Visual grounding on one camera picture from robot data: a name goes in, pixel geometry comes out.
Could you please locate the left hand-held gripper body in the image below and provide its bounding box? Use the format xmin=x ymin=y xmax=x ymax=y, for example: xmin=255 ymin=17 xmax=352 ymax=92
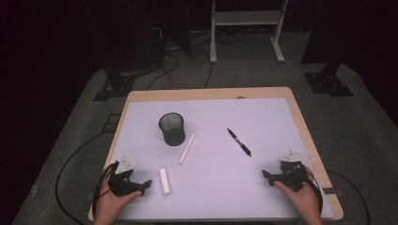
xmin=107 ymin=157 xmax=147 ymax=198

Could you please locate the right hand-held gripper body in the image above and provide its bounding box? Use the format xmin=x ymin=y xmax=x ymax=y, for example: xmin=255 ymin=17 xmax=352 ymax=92
xmin=269 ymin=150 xmax=314 ymax=192

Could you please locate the short white marker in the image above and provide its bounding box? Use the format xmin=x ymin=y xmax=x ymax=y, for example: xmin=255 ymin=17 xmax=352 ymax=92
xmin=159 ymin=168 xmax=173 ymax=197

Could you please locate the black pen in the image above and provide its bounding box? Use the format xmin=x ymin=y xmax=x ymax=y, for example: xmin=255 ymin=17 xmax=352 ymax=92
xmin=226 ymin=127 xmax=253 ymax=158

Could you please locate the long white pen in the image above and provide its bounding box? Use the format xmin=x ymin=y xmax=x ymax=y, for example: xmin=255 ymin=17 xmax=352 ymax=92
xmin=177 ymin=131 xmax=197 ymax=166

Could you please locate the black mesh pen holder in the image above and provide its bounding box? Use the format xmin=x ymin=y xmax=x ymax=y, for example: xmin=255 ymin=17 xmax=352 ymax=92
xmin=158 ymin=112 xmax=187 ymax=147

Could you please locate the person's left hand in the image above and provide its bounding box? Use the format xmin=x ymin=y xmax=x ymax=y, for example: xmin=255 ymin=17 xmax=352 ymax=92
xmin=92 ymin=174 xmax=143 ymax=225

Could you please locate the person's right hand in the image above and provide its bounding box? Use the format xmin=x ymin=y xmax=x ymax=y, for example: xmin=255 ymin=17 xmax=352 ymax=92
xmin=273 ymin=165 xmax=324 ymax=225

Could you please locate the black stand base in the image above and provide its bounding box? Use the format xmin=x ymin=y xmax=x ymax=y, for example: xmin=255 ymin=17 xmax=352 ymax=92
xmin=303 ymin=61 xmax=355 ymax=98
xmin=92 ymin=67 xmax=136 ymax=102

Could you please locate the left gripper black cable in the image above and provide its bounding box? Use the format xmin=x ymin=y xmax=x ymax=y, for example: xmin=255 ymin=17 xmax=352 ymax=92
xmin=91 ymin=160 xmax=121 ymax=217

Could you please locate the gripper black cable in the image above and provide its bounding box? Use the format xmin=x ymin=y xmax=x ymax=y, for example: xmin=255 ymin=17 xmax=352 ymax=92
xmin=91 ymin=160 xmax=121 ymax=217
xmin=298 ymin=167 xmax=324 ymax=217

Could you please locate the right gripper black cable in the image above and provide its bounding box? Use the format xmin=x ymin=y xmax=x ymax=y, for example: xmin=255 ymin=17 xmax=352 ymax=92
xmin=298 ymin=167 xmax=324 ymax=217

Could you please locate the long black floor cable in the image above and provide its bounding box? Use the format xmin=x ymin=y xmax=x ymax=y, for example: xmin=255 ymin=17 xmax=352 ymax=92
xmin=326 ymin=169 xmax=372 ymax=225
xmin=54 ymin=130 xmax=111 ymax=225

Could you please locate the black floor bracket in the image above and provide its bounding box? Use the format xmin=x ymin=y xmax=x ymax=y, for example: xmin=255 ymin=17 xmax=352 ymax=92
xmin=102 ymin=113 xmax=122 ymax=134

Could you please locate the black floor cable bundle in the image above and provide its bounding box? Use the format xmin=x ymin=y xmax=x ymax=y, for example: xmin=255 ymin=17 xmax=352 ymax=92
xmin=145 ymin=26 xmax=214 ymax=91

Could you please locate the white metal stand frame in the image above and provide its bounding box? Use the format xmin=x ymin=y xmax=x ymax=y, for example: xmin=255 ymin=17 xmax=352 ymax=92
xmin=209 ymin=0 xmax=290 ymax=65

